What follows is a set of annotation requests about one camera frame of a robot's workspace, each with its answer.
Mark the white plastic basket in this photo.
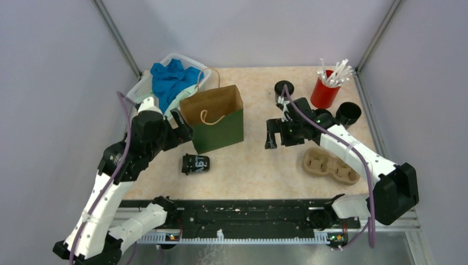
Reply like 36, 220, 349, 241
127, 53, 212, 119

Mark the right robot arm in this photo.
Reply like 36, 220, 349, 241
265, 97, 419, 227

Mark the green brown paper bag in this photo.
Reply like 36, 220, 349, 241
179, 78, 244, 154

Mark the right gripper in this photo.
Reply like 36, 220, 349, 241
265, 117, 304, 149

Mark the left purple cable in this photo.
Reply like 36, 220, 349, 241
68, 91, 137, 265

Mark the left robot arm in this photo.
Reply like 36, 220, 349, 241
52, 97, 193, 264

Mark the light green cloth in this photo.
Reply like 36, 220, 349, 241
140, 85, 198, 119

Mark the red cylindrical straw holder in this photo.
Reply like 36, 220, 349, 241
310, 77, 341, 109

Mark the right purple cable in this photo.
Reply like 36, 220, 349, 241
279, 84, 376, 252

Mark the stack of black lids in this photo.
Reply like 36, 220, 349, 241
315, 109, 333, 119

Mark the purple cable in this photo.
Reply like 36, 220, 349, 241
279, 84, 376, 252
68, 91, 137, 265

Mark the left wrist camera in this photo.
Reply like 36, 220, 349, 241
137, 96, 163, 115

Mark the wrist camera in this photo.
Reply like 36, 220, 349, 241
137, 96, 163, 115
276, 96, 292, 122

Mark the blue cloth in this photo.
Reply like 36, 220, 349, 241
150, 59, 200, 111

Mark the black coffee cup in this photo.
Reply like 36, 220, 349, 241
336, 102, 362, 129
186, 155, 210, 174
274, 80, 295, 103

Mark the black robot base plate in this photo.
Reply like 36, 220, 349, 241
142, 199, 361, 239

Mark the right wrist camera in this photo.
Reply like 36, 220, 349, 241
276, 96, 292, 122

